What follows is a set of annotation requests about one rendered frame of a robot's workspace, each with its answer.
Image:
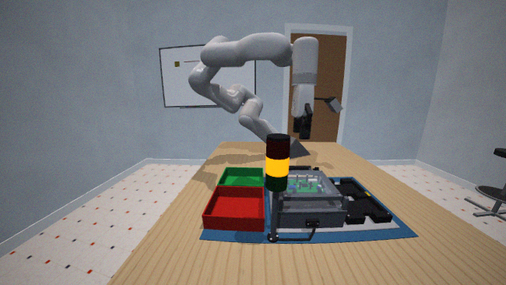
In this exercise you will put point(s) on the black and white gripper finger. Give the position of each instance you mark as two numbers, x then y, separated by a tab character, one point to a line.
296	125
305	128

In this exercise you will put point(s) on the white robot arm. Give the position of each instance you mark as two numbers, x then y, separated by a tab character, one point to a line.
275	47

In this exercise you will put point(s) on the red open-top bin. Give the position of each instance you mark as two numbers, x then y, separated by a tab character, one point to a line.
239	209

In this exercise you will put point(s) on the green bin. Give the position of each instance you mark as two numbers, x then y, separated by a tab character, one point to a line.
242	176

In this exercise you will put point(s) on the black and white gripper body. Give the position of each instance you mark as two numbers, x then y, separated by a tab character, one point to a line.
303	93

